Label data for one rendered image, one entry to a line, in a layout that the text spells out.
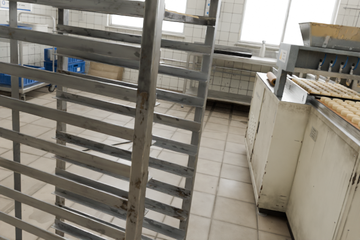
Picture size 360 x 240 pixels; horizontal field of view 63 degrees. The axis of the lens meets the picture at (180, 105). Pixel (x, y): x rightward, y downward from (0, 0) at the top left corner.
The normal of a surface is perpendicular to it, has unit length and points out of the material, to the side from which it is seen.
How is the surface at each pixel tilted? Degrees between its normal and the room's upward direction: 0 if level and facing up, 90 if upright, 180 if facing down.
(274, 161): 90
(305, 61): 90
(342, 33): 115
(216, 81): 90
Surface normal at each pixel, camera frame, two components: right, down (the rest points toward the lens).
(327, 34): -0.18, 0.62
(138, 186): -0.35, 0.20
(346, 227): -0.14, 0.24
